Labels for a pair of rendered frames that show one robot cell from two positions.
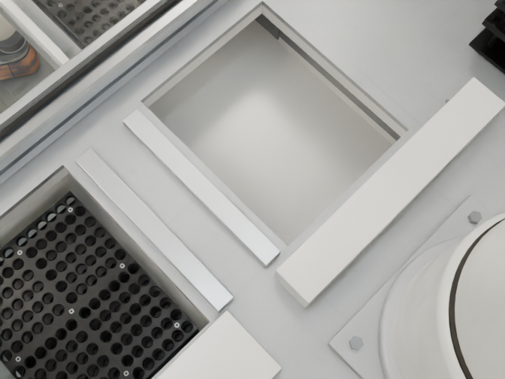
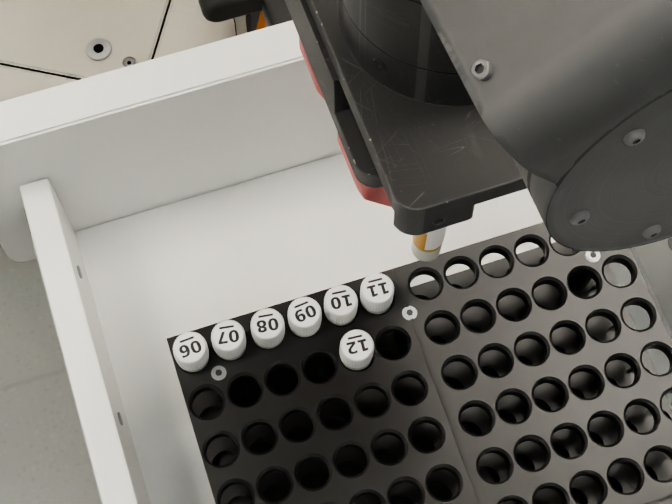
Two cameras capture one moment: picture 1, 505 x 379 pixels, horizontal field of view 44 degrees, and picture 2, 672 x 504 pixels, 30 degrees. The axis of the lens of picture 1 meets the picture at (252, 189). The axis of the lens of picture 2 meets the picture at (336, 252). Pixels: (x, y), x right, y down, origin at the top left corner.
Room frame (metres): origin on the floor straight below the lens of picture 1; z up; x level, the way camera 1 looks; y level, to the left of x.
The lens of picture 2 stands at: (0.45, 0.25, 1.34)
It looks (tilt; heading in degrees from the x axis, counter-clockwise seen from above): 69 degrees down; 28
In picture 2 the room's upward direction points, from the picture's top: 2 degrees clockwise
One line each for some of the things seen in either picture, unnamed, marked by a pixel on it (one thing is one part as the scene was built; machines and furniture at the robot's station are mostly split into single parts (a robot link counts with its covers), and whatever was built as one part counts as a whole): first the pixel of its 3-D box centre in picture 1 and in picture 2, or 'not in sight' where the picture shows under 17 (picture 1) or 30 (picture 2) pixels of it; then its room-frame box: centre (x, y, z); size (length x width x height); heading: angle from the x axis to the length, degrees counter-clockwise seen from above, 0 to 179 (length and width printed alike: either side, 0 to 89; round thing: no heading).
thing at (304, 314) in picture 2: not in sight; (305, 330); (0.57, 0.32, 0.89); 0.01 x 0.01 x 0.05
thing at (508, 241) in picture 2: not in sight; (400, 293); (0.60, 0.30, 0.90); 0.18 x 0.02 x 0.01; 138
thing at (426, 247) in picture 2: not in sight; (430, 223); (0.61, 0.29, 0.95); 0.01 x 0.01 x 0.05
